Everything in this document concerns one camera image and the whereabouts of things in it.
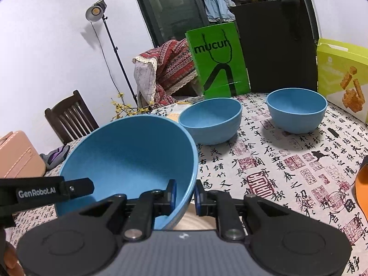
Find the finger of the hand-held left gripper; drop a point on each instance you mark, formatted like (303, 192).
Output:
(80, 188)

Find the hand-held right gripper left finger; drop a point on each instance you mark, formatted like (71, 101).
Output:
(172, 197)

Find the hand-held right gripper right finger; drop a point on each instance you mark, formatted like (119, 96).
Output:
(197, 198)

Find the cream round plate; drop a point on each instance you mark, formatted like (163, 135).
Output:
(198, 221)

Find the blue bowl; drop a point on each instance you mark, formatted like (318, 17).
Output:
(296, 115)
(210, 126)
(120, 161)

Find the person's left hand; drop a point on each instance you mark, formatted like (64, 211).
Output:
(11, 263)

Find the pink hard-shell suitcase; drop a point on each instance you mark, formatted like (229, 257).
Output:
(20, 158)

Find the grey purple pouch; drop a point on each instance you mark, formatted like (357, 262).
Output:
(56, 156)

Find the dark wooden chair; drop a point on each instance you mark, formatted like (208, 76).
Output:
(72, 115)

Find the yellow white knit glove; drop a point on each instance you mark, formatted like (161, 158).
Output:
(174, 117)

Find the calligraphy print tablecloth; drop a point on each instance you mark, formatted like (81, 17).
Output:
(273, 164)

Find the yellow flower branch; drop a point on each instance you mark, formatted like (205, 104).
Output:
(135, 109)

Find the red patterned blanket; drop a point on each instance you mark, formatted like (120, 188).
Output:
(172, 63)

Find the green paper bag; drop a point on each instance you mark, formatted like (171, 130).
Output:
(238, 69)

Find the black paper bag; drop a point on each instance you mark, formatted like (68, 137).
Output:
(276, 49)

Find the studio lamp on stand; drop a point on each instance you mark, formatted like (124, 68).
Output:
(95, 13)

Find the yellow-green snack box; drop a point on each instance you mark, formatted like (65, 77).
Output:
(333, 74)

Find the dark framed glass door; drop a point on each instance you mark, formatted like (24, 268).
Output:
(166, 5)

